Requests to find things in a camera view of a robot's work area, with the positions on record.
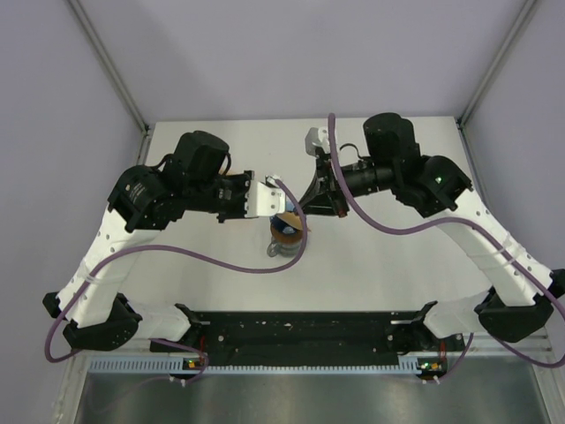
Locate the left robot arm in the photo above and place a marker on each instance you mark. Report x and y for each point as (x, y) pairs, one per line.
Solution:
(196, 176)

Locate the aluminium corner post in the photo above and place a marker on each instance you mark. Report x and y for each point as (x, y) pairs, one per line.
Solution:
(501, 55)
(107, 63)

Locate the left aluminium corner post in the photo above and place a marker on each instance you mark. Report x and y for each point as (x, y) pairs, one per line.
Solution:
(107, 63)

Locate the glass coffee carafe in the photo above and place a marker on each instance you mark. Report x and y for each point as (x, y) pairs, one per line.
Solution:
(287, 250)

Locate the black mounting base plate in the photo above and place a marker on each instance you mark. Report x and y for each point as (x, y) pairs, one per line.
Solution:
(298, 356)

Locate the blue glass dripper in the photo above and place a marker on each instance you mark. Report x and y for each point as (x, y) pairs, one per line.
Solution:
(281, 227)

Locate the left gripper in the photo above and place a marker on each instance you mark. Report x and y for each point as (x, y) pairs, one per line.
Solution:
(243, 182)

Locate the right aluminium corner post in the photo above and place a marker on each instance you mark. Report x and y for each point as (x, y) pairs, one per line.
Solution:
(501, 55)

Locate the aluminium frame rail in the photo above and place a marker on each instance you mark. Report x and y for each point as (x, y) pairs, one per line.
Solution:
(218, 332)

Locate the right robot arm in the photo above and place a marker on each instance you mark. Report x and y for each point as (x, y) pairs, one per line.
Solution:
(519, 300)

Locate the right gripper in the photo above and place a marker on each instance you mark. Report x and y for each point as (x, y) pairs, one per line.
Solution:
(324, 177)

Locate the brown wooden dripper base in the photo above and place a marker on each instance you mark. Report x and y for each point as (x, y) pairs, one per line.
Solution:
(286, 238)

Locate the orange coffee filter box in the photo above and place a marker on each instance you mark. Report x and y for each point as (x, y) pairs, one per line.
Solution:
(227, 172)

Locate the brown paper coffee filter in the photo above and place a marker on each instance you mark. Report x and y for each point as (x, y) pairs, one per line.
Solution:
(292, 220)

